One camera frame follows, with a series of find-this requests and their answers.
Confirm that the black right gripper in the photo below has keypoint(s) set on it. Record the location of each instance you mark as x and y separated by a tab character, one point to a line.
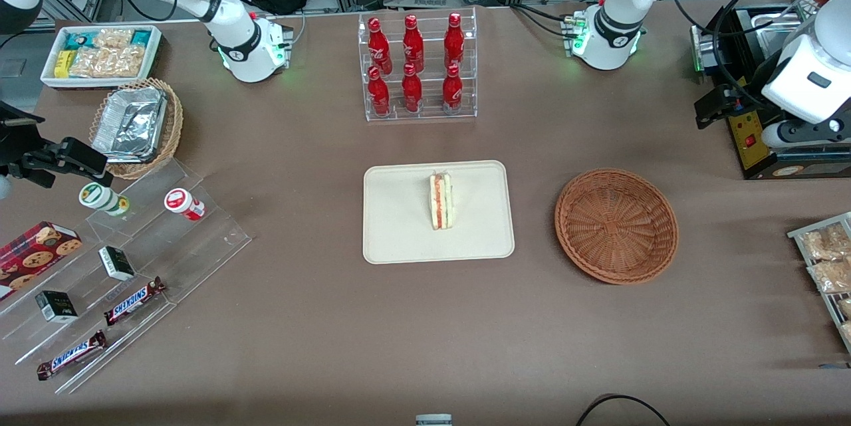
14	141

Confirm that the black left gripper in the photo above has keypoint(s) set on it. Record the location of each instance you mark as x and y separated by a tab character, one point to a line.
750	84

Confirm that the triangle sandwich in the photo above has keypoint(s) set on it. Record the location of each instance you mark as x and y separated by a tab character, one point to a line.
441	203

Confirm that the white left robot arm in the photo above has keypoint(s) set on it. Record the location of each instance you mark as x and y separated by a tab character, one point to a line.
608	34

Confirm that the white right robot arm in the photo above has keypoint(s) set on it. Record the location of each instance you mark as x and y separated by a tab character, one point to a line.
246	47

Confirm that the small light wicker basket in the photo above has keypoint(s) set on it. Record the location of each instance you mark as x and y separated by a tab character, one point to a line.
173	127

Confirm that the large round brown wicker basket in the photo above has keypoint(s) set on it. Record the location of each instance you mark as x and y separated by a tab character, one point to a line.
615	226

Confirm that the tray of packaged snacks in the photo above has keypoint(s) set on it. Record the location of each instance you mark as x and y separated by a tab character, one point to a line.
804	253

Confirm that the cream rectangular plastic tray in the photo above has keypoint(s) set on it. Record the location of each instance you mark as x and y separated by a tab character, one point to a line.
399	213

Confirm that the black appliance with yellow panel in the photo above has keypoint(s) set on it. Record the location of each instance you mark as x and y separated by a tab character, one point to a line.
751	140

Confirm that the green lid white cup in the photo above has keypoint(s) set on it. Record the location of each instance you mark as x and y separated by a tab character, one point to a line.
100	197

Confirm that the aluminium foil container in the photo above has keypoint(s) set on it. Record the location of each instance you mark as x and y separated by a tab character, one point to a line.
129	123

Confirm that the red tartan cookie box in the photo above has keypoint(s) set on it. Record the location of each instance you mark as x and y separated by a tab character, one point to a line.
36	250

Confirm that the yellow snack packet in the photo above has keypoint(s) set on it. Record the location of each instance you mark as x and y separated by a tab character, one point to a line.
62	64

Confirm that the small black carton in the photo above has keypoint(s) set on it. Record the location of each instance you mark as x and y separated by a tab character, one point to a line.
56	306
116	263

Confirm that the clear bag of crackers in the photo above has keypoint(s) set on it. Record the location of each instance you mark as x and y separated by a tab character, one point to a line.
106	62
113	38

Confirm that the teal snack packet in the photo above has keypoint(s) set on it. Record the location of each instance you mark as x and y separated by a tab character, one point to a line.
141	38
80	40

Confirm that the red lid white cup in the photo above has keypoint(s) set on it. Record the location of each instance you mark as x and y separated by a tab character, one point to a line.
183	203

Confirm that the white snack bin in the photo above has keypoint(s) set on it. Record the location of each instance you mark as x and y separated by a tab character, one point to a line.
154	57

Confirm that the Snickers chocolate bar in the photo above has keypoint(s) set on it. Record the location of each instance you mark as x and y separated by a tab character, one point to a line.
135	301
72	355

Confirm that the clear acrylic stepped shelf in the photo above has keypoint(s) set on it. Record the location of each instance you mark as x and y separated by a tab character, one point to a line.
199	246

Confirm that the clear bag of pastry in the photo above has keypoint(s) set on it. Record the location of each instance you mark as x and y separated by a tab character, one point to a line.
831	276
824	243

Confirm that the red cola bottle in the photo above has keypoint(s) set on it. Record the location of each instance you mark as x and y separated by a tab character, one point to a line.
379	47
452	92
454	44
378	95
413	46
412	92

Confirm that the clear acrylic bottle rack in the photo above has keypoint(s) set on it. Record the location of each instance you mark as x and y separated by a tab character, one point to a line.
425	113

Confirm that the grey device edge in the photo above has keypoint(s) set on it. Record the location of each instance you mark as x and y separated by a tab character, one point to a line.
433	420

